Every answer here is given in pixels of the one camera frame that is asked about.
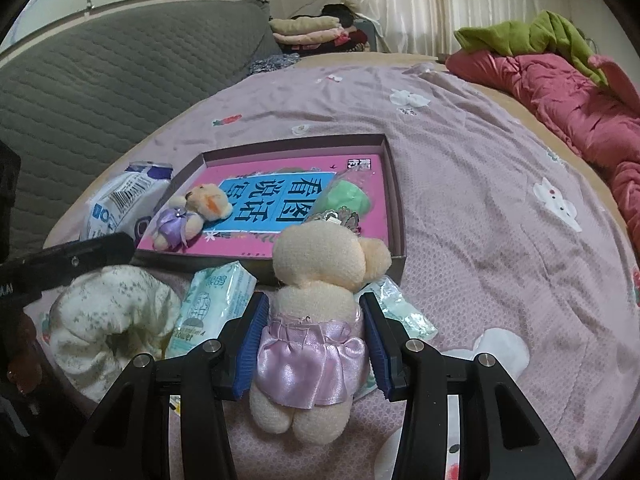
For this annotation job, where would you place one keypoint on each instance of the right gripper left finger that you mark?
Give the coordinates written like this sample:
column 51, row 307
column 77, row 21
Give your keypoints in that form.
column 128, row 436

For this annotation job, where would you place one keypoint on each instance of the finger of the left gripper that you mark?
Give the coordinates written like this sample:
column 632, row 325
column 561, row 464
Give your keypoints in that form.
column 25, row 279

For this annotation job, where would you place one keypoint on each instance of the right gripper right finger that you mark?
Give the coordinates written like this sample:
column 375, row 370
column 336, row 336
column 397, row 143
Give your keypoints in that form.
column 502, row 436

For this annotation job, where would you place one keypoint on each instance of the floral cream scrunchie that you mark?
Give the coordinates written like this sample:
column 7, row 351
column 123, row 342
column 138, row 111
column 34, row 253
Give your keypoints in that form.
column 104, row 319

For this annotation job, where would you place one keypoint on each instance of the white blue wipes pack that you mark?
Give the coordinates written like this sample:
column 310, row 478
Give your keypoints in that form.
column 126, row 203

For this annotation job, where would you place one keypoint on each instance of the green flower tissue pack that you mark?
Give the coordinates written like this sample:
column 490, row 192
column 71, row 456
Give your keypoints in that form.
column 215, row 296

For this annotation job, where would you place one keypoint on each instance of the bear plush purple bow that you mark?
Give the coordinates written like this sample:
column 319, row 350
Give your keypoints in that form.
column 182, row 222

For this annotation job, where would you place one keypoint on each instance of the bear plush pink dress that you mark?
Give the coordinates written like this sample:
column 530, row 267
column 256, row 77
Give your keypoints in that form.
column 312, row 357

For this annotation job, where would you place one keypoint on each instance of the green sponge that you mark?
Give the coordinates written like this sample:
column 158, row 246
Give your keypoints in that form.
column 345, row 200

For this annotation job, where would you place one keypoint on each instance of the grey quilted headboard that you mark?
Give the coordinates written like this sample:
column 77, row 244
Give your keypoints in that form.
column 77, row 101

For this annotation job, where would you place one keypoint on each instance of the shallow dark cardboard box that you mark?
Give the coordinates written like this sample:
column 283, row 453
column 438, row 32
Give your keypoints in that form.
column 261, row 268

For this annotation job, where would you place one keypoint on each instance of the pink and blue book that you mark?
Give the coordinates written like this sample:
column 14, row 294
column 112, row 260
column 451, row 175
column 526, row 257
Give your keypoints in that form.
column 272, row 191

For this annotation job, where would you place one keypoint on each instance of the red pink comforter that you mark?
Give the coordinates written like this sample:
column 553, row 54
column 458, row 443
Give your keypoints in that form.
column 598, row 122

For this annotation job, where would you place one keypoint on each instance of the blue patterned cloth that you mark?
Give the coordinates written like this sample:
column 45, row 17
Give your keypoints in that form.
column 273, row 63

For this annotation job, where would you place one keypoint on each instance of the stack of folded clothes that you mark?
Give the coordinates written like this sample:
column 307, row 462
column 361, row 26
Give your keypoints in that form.
column 334, row 30

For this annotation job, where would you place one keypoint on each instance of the green blanket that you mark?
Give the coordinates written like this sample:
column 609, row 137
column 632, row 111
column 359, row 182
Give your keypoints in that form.
column 549, row 32

